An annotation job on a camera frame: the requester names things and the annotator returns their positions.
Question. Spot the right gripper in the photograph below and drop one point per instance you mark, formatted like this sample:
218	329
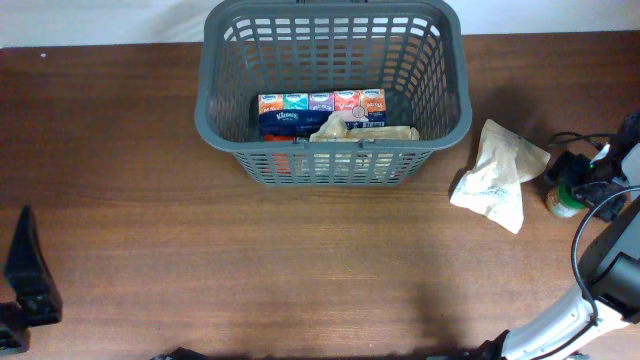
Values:
573	171

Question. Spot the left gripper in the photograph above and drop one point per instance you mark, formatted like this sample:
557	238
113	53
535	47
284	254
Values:
31	304

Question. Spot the green lid spice jar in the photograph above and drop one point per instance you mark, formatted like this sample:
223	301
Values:
561	204

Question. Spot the cream paper pouch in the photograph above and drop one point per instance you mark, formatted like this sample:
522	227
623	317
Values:
492	187

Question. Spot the grey plastic laundry basket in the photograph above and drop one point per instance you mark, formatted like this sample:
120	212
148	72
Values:
411	49

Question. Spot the beige snack bag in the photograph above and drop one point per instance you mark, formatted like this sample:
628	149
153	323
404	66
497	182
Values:
335	130

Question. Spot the orange pasta package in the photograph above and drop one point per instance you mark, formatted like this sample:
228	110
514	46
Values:
341	163

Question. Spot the blue tissue box pack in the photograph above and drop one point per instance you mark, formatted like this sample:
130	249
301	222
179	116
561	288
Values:
301	114

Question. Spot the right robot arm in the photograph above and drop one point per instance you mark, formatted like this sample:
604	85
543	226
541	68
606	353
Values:
604	251

